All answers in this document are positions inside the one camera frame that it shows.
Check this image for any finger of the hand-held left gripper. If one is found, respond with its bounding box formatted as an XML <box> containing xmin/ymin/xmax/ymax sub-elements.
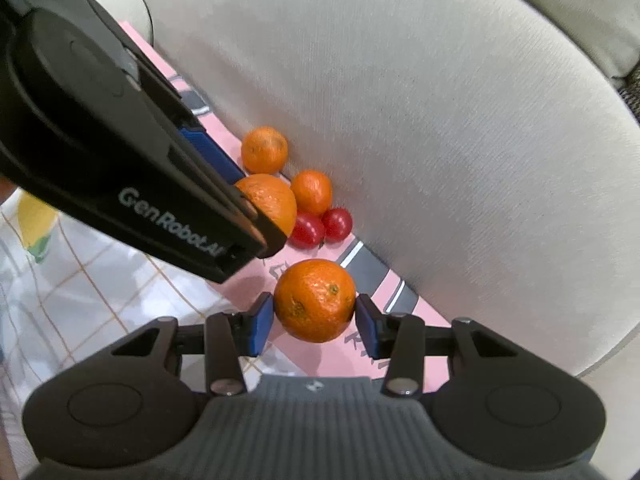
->
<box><xmin>135</xmin><ymin>75</ymin><xmax>288</xmax><ymax>261</ymax></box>
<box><xmin>89</xmin><ymin>0</ymin><xmax>247</xmax><ymax>187</ymax></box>

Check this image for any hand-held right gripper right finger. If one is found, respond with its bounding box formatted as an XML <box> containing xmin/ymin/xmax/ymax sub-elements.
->
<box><xmin>355</xmin><ymin>293</ymin><xmax>522</xmax><ymax>399</ymax></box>

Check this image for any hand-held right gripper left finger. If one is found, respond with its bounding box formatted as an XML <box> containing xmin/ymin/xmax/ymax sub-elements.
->
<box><xmin>107</xmin><ymin>291</ymin><xmax>275</xmax><ymax>397</ymax></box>

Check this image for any large orange with brown spots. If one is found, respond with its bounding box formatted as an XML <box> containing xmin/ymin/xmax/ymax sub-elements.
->
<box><xmin>274</xmin><ymin>259</ymin><xmax>357</xmax><ymax>344</ymax></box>

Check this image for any red cherry tomato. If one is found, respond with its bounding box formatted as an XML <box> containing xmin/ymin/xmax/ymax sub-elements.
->
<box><xmin>287</xmin><ymin>212</ymin><xmax>326</xmax><ymax>250</ymax></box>
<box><xmin>320</xmin><ymin>207</ymin><xmax>353</xmax><ymax>243</ymax></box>

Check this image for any pink printed blanket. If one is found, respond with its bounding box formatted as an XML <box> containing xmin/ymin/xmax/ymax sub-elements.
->
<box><xmin>117</xmin><ymin>20</ymin><xmax>453</xmax><ymax>378</ymax></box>

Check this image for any small orange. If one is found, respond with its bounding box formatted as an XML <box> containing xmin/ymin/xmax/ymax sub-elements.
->
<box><xmin>290</xmin><ymin>170</ymin><xmax>333</xmax><ymax>217</ymax></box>
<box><xmin>241</xmin><ymin>126</ymin><xmax>289</xmax><ymax>175</ymax></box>

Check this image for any white checked cloth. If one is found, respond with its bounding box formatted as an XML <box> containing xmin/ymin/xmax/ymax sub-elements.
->
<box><xmin>0</xmin><ymin>187</ymin><xmax>306</xmax><ymax>478</ymax></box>

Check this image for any large light sofa cushion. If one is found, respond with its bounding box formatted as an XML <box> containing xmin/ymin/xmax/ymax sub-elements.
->
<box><xmin>122</xmin><ymin>0</ymin><xmax>640</xmax><ymax>378</ymax></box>

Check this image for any dark woven fabric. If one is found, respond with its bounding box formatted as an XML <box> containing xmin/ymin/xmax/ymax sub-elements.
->
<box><xmin>615</xmin><ymin>62</ymin><xmax>640</xmax><ymax>126</ymax></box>

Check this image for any sofa back cushion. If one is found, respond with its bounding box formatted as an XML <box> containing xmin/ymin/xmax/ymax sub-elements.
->
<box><xmin>465</xmin><ymin>0</ymin><xmax>640</xmax><ymax>78</ymax></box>

